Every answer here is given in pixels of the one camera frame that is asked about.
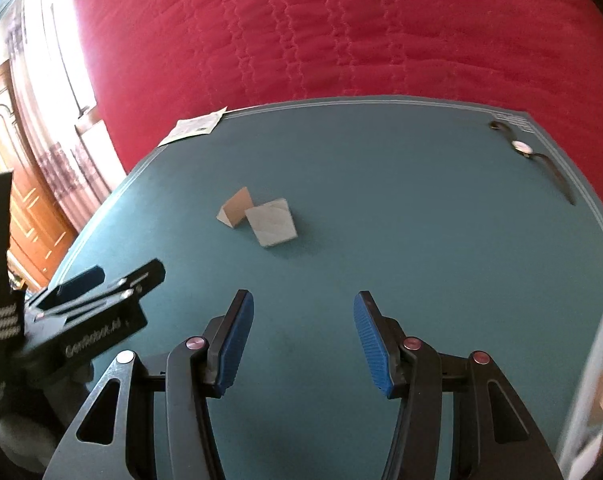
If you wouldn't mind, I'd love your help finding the clear plastic bowl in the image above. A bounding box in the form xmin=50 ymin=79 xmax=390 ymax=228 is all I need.
xmin=555 ymin=315 xmax=603 ymax=479

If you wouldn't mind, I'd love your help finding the gloved left hand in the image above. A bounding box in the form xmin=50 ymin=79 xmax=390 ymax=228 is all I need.
xmin=0 ymin=362 xmax=94 ymax=474

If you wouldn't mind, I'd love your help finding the patterned pink curtain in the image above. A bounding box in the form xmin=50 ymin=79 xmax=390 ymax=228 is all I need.
xmin=6 ymin=0 xmax=126 ymax=231

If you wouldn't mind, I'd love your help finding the white paper sheet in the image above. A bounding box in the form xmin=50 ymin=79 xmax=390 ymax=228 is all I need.
xmin=159 ymin=107 xmax=228 ymax=146

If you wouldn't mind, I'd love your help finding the plain wooden wedge block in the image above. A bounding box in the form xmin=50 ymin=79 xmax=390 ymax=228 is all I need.
xmin=216 ymin=186 xmax=254 ymax=229

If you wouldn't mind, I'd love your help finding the white striped wedge block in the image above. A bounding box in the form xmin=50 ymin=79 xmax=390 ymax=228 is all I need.
xmin=245 ymin=198 xmax=298 ymax=247

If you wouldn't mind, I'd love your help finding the plain wooden cube block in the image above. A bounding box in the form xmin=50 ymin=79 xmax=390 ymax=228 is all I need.
xmin=587 ymin=368 xmax=603 ymax=428

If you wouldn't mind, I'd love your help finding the teal table mat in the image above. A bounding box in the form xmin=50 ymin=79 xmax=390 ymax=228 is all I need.
xmin=54 ymin=98 xmax=603 ymax=479

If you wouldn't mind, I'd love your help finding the wooden door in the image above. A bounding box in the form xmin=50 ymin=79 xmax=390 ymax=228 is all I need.
xmin=0 ymin=62 xmax=77 ymax=292

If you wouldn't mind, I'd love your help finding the black wristwatch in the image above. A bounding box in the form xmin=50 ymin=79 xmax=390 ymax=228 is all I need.
xmin=488 ymin=119 xmax=576 ymax=206

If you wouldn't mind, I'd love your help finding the red quilted blanket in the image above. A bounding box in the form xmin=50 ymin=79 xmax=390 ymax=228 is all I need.
xmin=74 ymin=0 xmax=603 ymax=202

